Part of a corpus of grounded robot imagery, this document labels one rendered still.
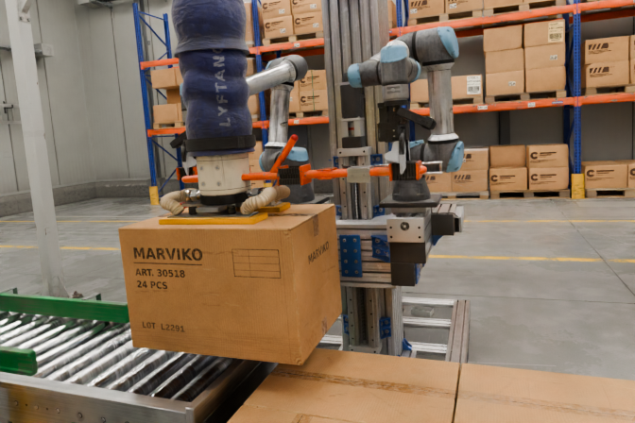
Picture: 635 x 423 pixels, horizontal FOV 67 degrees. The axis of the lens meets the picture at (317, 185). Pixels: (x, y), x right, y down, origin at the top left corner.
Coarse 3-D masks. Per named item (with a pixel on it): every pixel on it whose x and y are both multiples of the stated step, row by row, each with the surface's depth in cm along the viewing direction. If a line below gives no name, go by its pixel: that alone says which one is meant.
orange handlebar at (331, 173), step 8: (328, 168) 146; (336, 168) 147; (376, 168) 139; (384, 168) 138; (424, 168) 135; (192, 176) 164; (248, 176) 152; (256, 176) 151; (264, 176) 150; (272, 176) 149; (304, 176) 146; (312, 176) 145; (320, 176) 144; (328, 176) 143; (336, 176) 143; (344, 176) 142
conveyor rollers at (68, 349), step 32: (0, 320) 223; (32, 320) 226; (64, 320) 222; (96, 320) 218; (64, 352) 190; (96, 352) 183; (128, 352) 185; (160, 352) 178; (96, 384) 160; (128, 384) 160; (160, 384) 162; (192, 384) 153
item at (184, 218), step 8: (192, 208) 151; (232, 208) 147; (168, 216) 152; (176, 216) 151; (184, 216) 150; (192, 216) 149; (200, 216) 148; (208, 216) 147; (216, 216) 146; (224, 216) 145; (232, 216) 144; (240, 216) 143; (248, 216) 143; (256, 216) 143; (264, 216) 147; (160, 224) 152; (168, 224) 150; (176, 224) 150; (184, 224) 149; (192, 224) 148; (200, 224) 147; (208, 224) 146; (216, 224) 145; (224, 224) 144; (232, 224) 143; (240, 224) 142; (248, 224) 141
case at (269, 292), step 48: (144, 240) 149; (192, 240) 142; (240, 240) 137; (288, 240) 132; (336, 240) 169; (144, 288) 151; (192, 288) 145; (240, 288) 139; (288, 288) 134; (336, 288) 167; (144, 336) 154; (192, 336) 147; (240, 336) 141; (288, 336) 136
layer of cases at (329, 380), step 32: (320, 352) 171; (352, 352) 169; (288, 384) 150; (320, 384) 149; (352, 384) 148; (384, 384) 147; (416, 384) 146; (448, 384) 144; (480, 384) 143; (512, 384) 142; (544, 384) 141; (576, 384) 140; (608, 384) 139; (256, 416) 134; (288, 416) 133; (320, 416) 133; (352, 416) 131; (384, 416) 131; (416, 416) 130; (448, 416) 129; (480, 416) 128; (512, 416) 127; (544, 416) 126; (576, 416) 125; (608, 416) 124
